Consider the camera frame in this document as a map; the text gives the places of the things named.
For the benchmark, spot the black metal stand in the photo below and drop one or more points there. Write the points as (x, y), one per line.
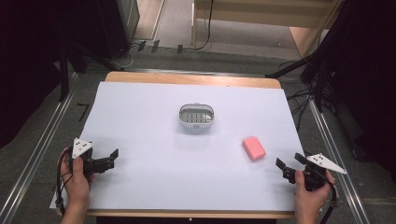
(64, 74)

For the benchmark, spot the person's left hand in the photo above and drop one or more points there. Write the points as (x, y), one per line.
(76, 186)

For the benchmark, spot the metal floor rail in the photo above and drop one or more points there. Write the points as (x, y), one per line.
(37, 155)
(327, 137)

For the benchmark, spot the light wooden shelf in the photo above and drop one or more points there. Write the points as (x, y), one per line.
(264, 17)

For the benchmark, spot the white soap dish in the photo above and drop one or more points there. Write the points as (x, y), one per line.
(196, 123)

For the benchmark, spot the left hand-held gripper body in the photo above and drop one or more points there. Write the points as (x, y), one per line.
(81, 147)

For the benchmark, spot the black tape piece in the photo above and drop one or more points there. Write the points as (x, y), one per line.
(155, 46)
(141, 46)
(180, 49)

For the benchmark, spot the black cabinet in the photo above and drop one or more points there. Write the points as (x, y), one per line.
(112, 25)

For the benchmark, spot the white table sheet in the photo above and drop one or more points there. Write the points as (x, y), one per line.
(155, 171)

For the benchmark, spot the person's right hand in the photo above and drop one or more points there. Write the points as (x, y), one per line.
(311, 199)

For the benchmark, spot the pink soap bar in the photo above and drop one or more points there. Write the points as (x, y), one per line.
(253, 148)

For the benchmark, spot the black curtain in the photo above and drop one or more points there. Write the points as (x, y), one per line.
(367, 77)
(25, 62)

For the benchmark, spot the black tripod leg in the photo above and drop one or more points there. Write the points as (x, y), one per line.
(289, 70)

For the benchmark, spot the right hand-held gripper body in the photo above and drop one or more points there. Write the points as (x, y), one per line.
(323, 163)

